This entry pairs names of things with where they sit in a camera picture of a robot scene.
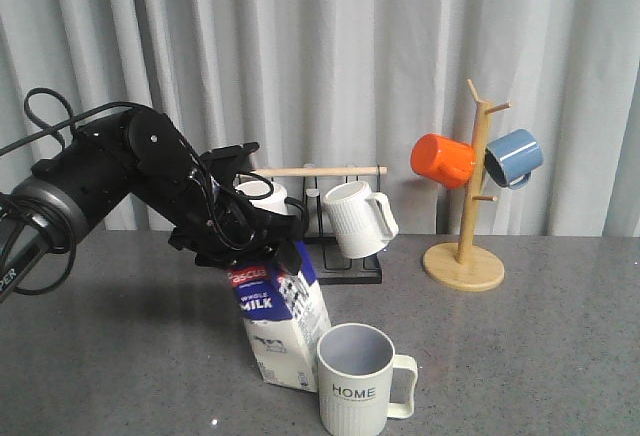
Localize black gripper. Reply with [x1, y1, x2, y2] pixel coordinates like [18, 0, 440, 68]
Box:
[169, 142, 305, 274]

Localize blue white milk carton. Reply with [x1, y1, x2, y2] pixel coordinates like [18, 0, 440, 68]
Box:
[228, 242, 331, 393]

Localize cream HOME mug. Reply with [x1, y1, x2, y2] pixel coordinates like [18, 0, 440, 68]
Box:
[317, 323, 418, 435]

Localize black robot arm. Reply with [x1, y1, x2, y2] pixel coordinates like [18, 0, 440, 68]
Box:
[1, 107, 308, 297]

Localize black metal mug rack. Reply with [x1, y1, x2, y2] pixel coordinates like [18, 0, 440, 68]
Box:
[234, 163, 390, 286]

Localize white ribbed mug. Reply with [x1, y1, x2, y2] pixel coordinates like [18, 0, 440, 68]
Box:
[323, 181, 399, 259]

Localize wooden mug tree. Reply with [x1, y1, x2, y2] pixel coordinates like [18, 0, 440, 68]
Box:
[422, 80, 511, 292]

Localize orange mug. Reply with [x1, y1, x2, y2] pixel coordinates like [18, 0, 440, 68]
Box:
[410, 133, 476, 189]

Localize grey curtain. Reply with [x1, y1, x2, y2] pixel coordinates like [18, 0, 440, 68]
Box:
[1, 0, 639, 236]

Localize blue mug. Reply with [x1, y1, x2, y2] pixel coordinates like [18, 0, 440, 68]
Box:
[484, 129, 543, 190]

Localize white mug black handle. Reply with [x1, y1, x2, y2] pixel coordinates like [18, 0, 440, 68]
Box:
[233, 180, 307, 217]

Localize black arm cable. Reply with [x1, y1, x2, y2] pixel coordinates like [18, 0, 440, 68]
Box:
[0, 87, 151, 296]

